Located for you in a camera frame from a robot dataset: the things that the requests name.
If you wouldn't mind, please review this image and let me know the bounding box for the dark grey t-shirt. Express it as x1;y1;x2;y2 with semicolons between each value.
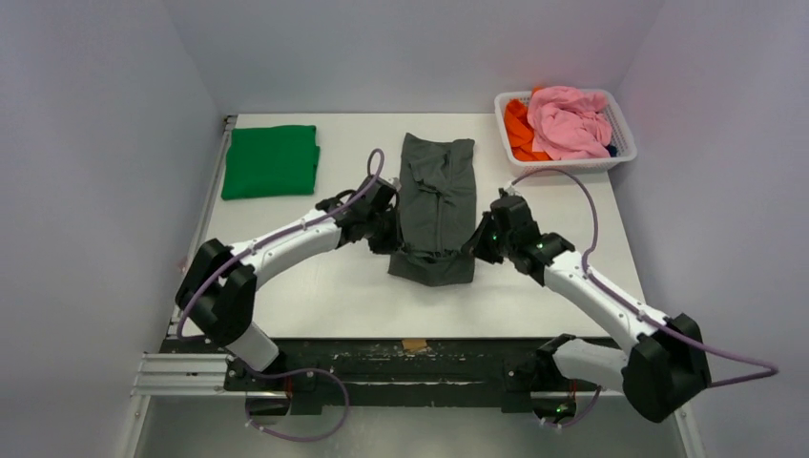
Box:
387;133;477;287

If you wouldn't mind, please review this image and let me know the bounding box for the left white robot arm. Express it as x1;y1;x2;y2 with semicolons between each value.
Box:
175;176;399;372

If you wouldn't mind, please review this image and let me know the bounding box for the folded green t-shirt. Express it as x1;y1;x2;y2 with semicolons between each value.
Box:
220;125;321;200

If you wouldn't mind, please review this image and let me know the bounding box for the brown tape piece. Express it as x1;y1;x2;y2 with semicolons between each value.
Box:
402;339;429;353

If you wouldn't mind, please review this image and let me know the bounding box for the orange t-shirt in basket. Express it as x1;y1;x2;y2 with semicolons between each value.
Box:
503;99;551;162

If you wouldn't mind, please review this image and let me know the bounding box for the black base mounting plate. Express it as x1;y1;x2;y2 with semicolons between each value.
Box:
160;338;627;417

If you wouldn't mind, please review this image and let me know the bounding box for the pink crumpled t-shirt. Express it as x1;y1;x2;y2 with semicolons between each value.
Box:
527;86;612;161

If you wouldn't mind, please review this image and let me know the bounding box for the white plastic laundry basket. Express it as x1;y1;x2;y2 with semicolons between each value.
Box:
493;89;637;177

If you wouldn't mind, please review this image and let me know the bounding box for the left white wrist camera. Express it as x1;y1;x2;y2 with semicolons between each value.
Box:
388;177;402;191

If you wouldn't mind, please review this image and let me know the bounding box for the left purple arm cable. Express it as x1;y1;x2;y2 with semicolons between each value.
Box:
176;148;385;443

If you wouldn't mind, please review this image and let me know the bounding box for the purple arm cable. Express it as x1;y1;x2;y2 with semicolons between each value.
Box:
508;168;779;388
176;148;385;443

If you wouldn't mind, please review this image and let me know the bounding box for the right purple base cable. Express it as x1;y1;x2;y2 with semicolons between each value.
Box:
538;385;603;431

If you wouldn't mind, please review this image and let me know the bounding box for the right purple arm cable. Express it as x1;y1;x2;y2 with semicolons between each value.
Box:
508;168;779;388

